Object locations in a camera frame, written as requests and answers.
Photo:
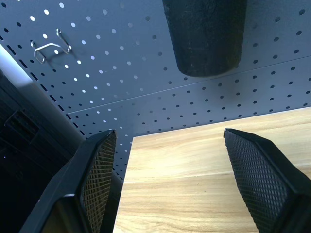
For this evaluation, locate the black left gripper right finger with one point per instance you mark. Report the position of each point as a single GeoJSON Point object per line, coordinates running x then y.
{"type": "Point", "coordinates": [264, 179]}

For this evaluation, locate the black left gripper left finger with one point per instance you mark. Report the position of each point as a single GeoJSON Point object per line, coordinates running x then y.
{"type": "Point", "coordinates": [73, 184]}

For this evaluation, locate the dark grey pegboard panel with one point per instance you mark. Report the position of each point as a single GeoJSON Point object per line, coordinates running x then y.
{"type": "Point", "coordinates": [136, 80]}

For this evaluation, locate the black slotted equipment housing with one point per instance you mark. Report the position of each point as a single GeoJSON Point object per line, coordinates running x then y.
{"type": "Point", "coordinates": [22, 150]}

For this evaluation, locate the black cylindrical cup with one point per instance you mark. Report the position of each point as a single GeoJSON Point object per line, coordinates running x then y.
{"type": "Point", "coordinates": [205, 38]}

